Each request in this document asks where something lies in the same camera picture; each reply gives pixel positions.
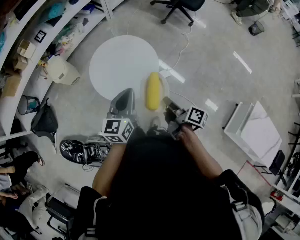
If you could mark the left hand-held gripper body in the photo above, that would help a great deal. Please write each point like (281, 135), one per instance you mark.
(120, 131)

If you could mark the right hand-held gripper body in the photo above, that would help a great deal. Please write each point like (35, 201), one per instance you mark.
(196, 116)

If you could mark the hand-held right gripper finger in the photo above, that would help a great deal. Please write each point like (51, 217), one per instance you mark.
(170, 103)

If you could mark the white round plate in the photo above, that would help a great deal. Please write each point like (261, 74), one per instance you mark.
(165, 89)

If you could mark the yellow corn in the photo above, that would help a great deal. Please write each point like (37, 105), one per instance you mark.
(153, 91)

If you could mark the grey shoulder bag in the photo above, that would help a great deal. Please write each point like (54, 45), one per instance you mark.
(250, 221)

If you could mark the person's left forearm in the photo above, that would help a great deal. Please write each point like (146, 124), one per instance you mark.
(107, 169)

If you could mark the person's right forearm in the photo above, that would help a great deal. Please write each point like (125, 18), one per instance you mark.
(200, 154)

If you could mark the round white table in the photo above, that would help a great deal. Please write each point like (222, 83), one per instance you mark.
(120, 64)

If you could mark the person's grey shoe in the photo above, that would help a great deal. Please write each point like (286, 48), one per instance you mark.
(155, 122)

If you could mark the black sticker-covered case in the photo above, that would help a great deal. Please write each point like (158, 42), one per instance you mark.
(72, 151)

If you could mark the white marble board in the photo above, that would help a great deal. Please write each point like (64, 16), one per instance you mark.
(260, 134)

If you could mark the black backpack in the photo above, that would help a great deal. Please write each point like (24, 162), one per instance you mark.
(45, 124)

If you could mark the person's black clothing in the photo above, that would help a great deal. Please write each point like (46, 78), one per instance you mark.
(160, 196)

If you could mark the beige plastic trash bin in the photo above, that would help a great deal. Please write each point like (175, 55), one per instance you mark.
(62, 71)

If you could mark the black folding stool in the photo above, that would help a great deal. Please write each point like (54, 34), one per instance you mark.
(277, 161)

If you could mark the black mesh wastebasket with teal bag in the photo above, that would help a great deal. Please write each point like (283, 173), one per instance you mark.
(27, 105)

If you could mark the white shelf unit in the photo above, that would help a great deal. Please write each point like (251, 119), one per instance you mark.
(5, 111)

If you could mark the large cardboard box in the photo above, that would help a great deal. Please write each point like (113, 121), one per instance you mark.
(12, 85)

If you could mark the black and white patterned card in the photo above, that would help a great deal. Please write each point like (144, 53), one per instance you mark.
(40, 36)

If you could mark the small cardboard box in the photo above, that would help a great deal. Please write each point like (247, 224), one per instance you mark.
(26, 49)

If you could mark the white storage rack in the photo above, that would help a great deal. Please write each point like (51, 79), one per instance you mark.
(290, 204)

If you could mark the teal plastic bag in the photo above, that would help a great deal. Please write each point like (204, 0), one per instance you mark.
(56, 10)

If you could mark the black metal frame chair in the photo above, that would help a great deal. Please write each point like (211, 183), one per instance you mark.
(60, 209)

